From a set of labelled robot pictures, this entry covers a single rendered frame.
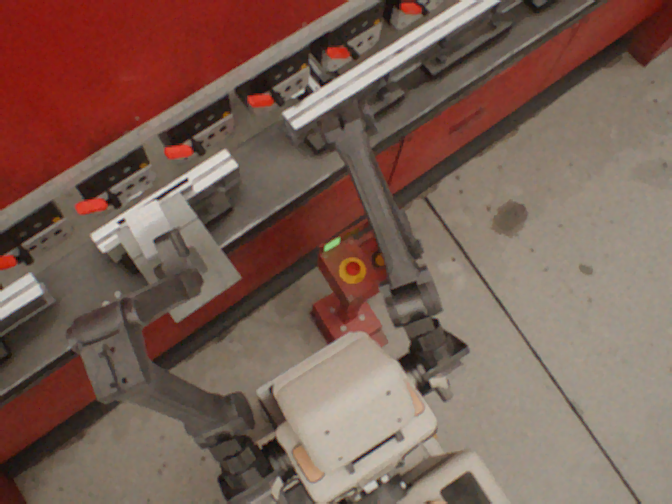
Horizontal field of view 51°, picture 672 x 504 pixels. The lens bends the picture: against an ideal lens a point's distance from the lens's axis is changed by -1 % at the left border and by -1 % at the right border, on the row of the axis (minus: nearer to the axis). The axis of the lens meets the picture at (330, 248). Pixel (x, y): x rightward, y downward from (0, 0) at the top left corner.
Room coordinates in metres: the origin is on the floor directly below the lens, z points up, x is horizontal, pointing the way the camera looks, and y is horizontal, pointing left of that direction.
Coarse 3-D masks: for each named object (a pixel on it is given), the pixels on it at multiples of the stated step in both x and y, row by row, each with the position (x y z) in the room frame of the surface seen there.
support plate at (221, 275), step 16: (176, 208) 0.56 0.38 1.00; (176, 224) 0.52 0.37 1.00; (192, 224) 0.53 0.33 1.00; (128, 240) 0.46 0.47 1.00; (192, 240) 0.49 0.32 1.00; (208, 240) 0.50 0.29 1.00; (144, 256) 0.43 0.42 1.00; (208, 256) 0.46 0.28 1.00; (224, 256) 0.46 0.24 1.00; (144, 272) 0.39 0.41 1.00; (208, 272) 0.42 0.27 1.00; (224, 272) 0.43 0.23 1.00; (208, 288) 0.38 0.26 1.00; (224, 288) 0.39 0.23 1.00; (192, 304) 0.34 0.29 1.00; (176, 320) 0.30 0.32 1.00
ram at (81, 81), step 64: (0, 0) 0.49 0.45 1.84; (64, 0) 0.55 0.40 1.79; (128, 0) 0.61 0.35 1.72; (192, 0) 0.68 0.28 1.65; (256, 0) 0.76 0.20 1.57; (320, 0) 0.86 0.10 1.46; (0, 64) 0.46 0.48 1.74; (64, 64) 0.52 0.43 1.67; (128, 64) 0.58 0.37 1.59; (192, 64) 0.66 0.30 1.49; (0, 128) 0.42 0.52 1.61; (64, 128) 0.48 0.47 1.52; (128, 128) 0.55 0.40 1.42; (0, 192) 0.38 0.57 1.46
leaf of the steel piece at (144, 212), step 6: (150, 204) 0.56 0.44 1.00; (156, 204) 0.56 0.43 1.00; (138, 210) 0.54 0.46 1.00; (144, 210) 0.54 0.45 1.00; (150, 210) 0.54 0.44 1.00; (156, 210) 0.55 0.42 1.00; (126, 216) 0.52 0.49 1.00; (132, 216) 0.52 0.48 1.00; (138, 216) 0.53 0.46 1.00; (144, 216) 0.53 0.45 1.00; (132, 222) 0.51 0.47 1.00; (138, 222) 0.51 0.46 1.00
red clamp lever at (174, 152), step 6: (192, 138) 0.63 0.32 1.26; (192, 144) 0.61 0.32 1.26; (198, 144) 0.61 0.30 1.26; (168, 150) 0.57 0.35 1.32; (174, 150) 0.57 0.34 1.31; (180, 150) 0.58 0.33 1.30; (186, 150) 0.58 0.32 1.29; (192, 150) 0.59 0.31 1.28; (198, 150) 0.60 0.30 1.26; (204, 150) 0.60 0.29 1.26; (168, 156) 0.55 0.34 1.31; (174, 156) 0.56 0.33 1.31; (180, 156) 0.57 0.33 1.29; (186, 156) 0.58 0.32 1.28
